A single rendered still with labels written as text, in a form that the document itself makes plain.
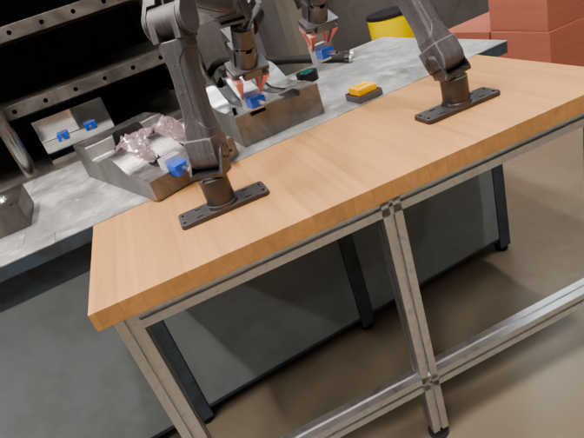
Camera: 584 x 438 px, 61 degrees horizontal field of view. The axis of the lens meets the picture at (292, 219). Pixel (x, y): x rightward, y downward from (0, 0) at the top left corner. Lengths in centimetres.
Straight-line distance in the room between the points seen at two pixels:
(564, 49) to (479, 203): 143
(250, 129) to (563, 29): 210
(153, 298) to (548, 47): 257
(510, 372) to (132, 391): 111
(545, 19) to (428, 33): 186
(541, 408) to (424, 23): 104
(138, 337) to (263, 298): 65
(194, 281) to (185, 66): 41
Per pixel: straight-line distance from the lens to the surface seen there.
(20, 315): 145
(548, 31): 306
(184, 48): 101
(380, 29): 417
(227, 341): 160
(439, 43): 121
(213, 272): 91
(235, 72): 131
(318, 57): 158
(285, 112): 142
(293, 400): 170
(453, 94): 122
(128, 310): 93
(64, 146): 213
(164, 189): 125
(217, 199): 104
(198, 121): 102
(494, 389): 160
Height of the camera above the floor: 123
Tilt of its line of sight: 27 degrees down
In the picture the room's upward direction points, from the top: 19 degrees counter-clockwise
